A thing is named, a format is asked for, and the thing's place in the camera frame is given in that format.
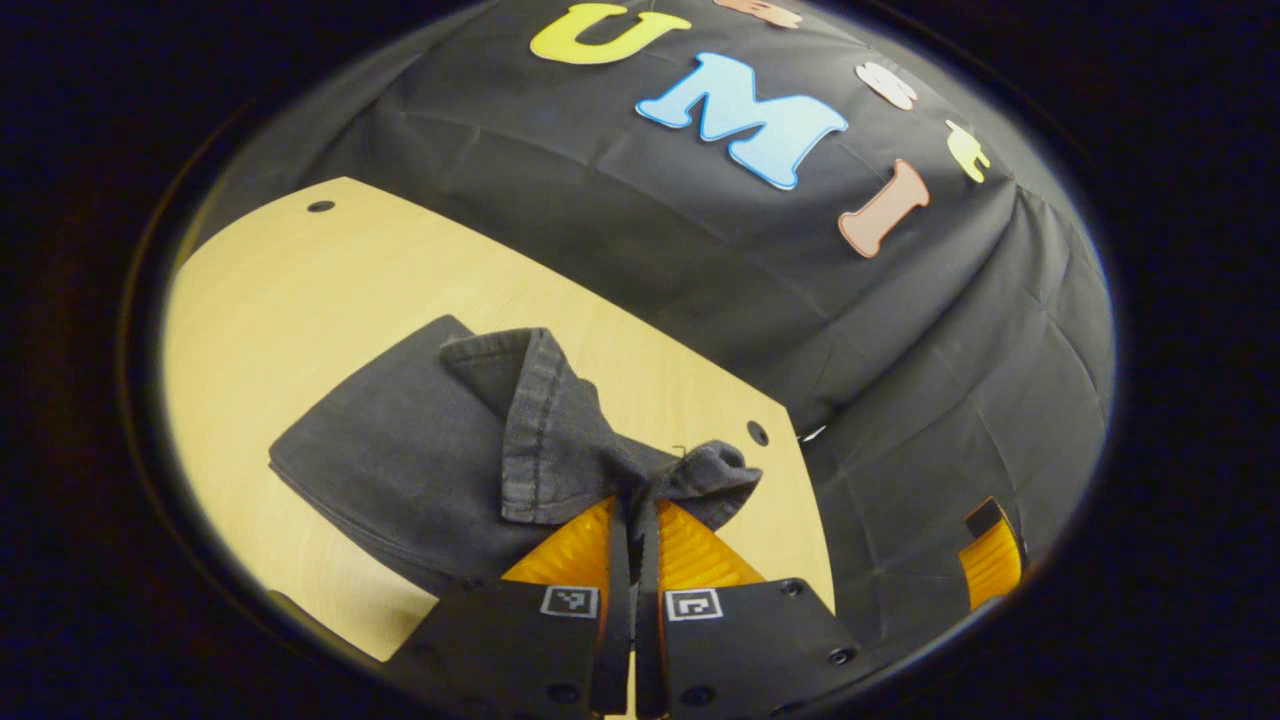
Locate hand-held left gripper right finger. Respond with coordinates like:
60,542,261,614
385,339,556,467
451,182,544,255
636,497,865,719

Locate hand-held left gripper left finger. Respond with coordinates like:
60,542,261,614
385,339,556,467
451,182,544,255
383,497,635,719

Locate dark grey jeans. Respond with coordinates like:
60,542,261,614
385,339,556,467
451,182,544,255
268,315,764,596

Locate black backdrop cloth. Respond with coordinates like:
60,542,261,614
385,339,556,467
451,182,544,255
190,0,1116,651

